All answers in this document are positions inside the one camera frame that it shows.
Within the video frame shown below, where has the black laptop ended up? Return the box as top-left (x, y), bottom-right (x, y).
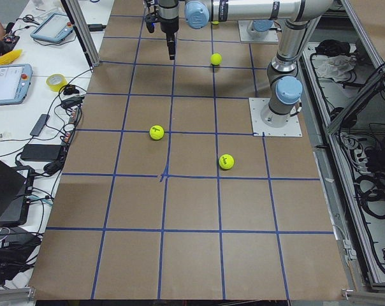
top-left (0, 160), bottom-right (34, 228)

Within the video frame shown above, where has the yellow corn toy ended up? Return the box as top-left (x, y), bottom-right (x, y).
top-left (0, 49), bottom-right (22, 65)

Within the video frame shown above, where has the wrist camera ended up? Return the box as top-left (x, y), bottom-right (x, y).
top-left (144, 13), bottom-right (157, 33)

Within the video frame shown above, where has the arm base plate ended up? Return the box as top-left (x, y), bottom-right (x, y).
top-left (249, 98), bottom-right (302, 138)
top-left (238, 20), bottom-right (279, 45)

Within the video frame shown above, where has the teach pendant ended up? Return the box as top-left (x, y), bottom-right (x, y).
top-left (0, 64), bottom-right (33, 106)
top-left (30, 13), bottom-right (73, 44)

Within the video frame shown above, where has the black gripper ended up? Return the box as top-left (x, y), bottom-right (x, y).
top-left (161, 17), bottom-right (179, 61)

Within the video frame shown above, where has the aluminium frame post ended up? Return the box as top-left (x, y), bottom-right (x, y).
top-left (61, 0), bottom-right (100, 69)

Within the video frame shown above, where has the front Wilson tennis ball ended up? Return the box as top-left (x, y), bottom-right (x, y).
top-left (149, 125), bottom-right (165, 140)

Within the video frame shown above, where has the centre Head tennis ball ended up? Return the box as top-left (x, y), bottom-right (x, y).
top-left (210, 53), bottom-right (222, 66)

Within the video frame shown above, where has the black power adapter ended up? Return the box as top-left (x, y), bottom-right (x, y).
top-left (20, 144), bottom-right (62, 162)

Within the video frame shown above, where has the white crumpled cloth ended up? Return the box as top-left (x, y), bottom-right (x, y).
top-left (316, 55), bottom-right (357, 82)

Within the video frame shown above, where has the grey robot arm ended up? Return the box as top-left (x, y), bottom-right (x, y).
top-left (184, 1), bottom-right (332, 128)

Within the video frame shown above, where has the yellow tape roll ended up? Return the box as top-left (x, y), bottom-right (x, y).
top-left (46, 73), bottom-right (68, 92)

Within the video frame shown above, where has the far teach pendant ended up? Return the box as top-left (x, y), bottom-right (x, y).
top-left (30, 13), bottom-right (73, 44)

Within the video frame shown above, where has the near teach pendant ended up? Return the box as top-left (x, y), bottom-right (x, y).
top-left (0, 64), bottom-right (33, 106)

